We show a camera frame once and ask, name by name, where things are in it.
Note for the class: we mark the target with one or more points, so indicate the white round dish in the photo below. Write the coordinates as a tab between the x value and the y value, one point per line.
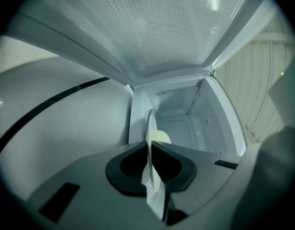
150	138

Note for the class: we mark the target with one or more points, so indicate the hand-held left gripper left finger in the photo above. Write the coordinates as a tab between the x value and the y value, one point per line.
90	176

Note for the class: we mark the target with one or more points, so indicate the white microwave appliance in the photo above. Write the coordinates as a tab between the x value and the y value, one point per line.
209	118

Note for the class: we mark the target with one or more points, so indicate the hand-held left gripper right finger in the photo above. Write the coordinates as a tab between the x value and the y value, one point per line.
205	169

